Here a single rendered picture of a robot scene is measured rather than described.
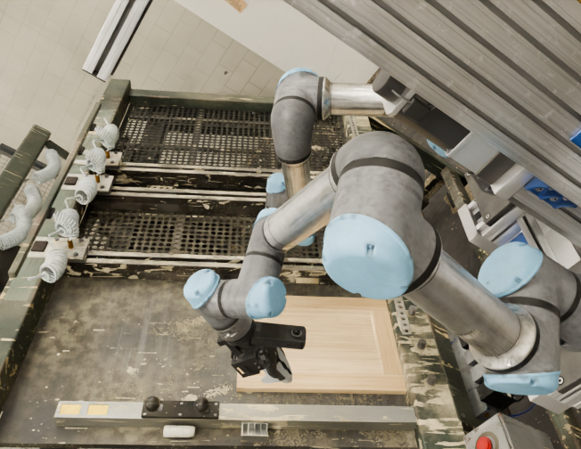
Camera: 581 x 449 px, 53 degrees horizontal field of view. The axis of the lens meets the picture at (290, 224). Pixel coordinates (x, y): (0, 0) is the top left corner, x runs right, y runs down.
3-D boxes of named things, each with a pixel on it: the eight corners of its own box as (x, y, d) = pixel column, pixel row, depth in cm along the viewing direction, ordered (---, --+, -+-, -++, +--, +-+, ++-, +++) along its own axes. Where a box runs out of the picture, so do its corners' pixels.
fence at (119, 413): (413, 430, 158) (417, 422, 156) (56, 426, 151) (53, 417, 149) (410, 414, 162) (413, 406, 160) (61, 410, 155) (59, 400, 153)
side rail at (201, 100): (339, 126, 310) (342, 107, 304) (130, 114, 302) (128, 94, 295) (338, 118, 317) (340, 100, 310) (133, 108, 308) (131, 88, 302)
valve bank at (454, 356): (558, 420, 158) (497, 392, 149) (519, 446, 165) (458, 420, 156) (499, 292, 198) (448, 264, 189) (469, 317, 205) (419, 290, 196)
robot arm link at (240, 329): (244, 296, 119) (241, 326, 113) (255, 309, 122) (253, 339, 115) (213, 306, 121) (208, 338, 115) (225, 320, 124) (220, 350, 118)
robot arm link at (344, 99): (478, 141, 152) (273, 133, 158) (474, 104, 161) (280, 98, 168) (487, 104, 142) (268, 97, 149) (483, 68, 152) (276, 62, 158)
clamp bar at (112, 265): (380, 290, 201) (393, 237, 187) (28, 280, 192) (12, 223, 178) (376, 272, 209) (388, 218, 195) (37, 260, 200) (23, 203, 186)
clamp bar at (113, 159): (359, 197, 246) (368, 148, 232) (73, 184, 238) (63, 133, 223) (356, 183, 254) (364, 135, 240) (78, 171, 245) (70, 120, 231)
